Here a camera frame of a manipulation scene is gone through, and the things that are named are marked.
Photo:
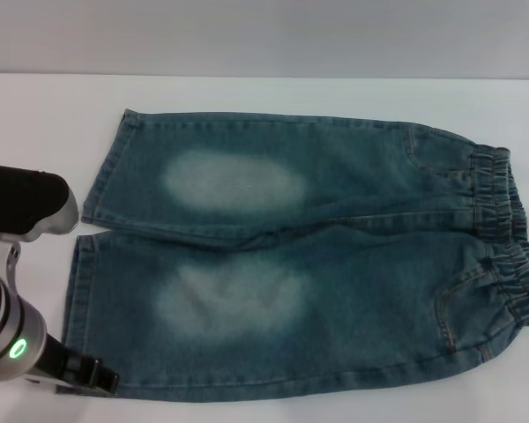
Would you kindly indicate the blue denim shorts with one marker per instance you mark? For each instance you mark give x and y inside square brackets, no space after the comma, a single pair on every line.
[344,273]

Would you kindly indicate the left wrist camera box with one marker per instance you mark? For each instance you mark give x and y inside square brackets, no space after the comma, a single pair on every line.
[22,198]

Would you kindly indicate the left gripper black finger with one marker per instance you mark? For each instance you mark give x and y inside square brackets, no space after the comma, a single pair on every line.
[105,376]

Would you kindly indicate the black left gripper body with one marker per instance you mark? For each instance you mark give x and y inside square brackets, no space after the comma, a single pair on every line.
[70,363]

